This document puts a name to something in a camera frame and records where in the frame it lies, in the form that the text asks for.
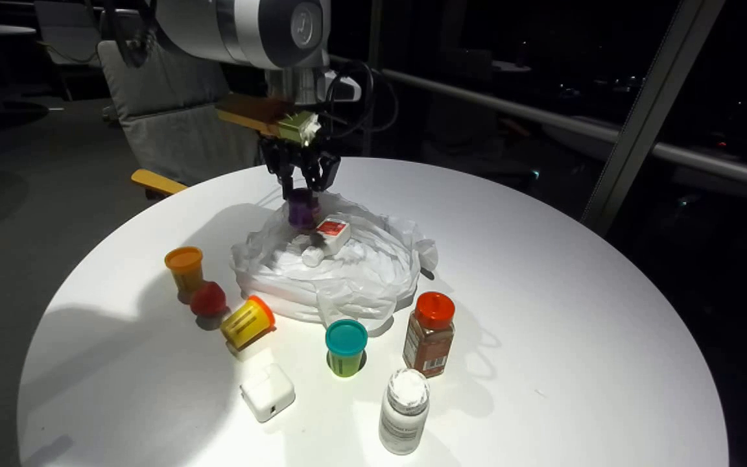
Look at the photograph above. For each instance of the grey upholstered chair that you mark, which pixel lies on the grey upholstered chair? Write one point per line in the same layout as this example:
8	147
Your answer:
168	112

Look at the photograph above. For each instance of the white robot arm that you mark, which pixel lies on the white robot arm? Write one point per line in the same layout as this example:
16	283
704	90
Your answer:
244	30

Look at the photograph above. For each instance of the translucent white plastic bag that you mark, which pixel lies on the translucent white plastic bag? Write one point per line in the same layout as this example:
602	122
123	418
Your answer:
337	275

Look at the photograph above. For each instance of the spice jar with red lid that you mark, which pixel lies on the spice jar with red lid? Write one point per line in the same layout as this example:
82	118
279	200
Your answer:
428	339

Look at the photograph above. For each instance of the small red-capped white item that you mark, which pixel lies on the small red-capped white item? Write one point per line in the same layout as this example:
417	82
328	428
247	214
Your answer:
332	228

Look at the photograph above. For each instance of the yellow wooden piece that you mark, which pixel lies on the yellow wooden piece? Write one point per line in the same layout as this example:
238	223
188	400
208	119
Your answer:
157	179

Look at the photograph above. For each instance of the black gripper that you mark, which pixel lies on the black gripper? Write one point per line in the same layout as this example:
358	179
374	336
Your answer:
300	154

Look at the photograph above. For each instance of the vertical metal post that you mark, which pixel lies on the vertical metal post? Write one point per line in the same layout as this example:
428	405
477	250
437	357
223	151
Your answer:
650	112

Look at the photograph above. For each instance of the horizontal metal railing bar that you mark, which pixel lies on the horizontal metal railing bar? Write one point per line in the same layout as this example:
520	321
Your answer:
564	119

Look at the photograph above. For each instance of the round red item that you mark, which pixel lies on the round red item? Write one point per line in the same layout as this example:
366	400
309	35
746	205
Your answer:
208	301

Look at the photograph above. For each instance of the white charger cube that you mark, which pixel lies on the white charger cube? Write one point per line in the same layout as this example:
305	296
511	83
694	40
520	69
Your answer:
269	393

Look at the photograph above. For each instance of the purple container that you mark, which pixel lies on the purple container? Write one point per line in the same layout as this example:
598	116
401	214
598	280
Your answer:
305	210

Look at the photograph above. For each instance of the teal-lidded green dough can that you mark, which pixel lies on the teal-lidded green dough can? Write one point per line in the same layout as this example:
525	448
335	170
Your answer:
345	345

